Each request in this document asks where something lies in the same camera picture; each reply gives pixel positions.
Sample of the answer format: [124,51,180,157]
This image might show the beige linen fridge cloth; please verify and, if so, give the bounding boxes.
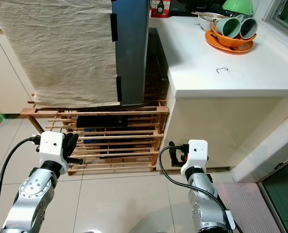
[0,0,121,109]

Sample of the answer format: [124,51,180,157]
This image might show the small dark grey fridge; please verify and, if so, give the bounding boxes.
[111,0,152,107]

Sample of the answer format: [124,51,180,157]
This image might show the flat black box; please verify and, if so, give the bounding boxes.
[76,116,127,129]

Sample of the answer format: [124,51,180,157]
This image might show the wooden slatted rack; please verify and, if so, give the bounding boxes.
[21,99,169,175]

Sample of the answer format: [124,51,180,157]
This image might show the black tape strip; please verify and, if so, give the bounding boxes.
[116,76,122,102]
[111,14,118,42]

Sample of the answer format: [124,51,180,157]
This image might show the pink floor mat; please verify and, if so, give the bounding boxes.
[217,182,273,233]

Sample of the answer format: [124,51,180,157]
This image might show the cream kitchen cabinet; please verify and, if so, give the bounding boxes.
[0,27,35,116]

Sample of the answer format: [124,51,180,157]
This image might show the dark glass sliding door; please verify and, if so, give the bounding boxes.
[258,155,288,233]

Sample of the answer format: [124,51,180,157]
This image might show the orange plastic plate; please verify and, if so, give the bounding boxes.
[205,30,255,54]

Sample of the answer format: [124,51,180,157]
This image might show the orange plastic bowl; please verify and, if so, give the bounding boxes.
[212,25,246,48]

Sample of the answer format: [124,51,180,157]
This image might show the light green mug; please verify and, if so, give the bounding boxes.
[215,15,244,37]

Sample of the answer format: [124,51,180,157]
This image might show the bright green plastic colander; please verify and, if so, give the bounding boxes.
[221,0,254,16]

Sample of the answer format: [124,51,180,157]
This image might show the white framed window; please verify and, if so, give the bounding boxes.
[263,0,288,35]

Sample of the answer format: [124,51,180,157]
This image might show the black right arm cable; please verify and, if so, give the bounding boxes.
[158,146,244,233]

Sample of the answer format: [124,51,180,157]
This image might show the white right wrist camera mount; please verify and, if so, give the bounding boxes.
[180,140,208,177]

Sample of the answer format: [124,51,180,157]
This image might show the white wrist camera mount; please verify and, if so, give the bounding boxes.
[38,131,68,168]
[180,140,208,177]

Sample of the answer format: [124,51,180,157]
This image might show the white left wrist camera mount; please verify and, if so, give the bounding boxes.
[38,131,68,168]

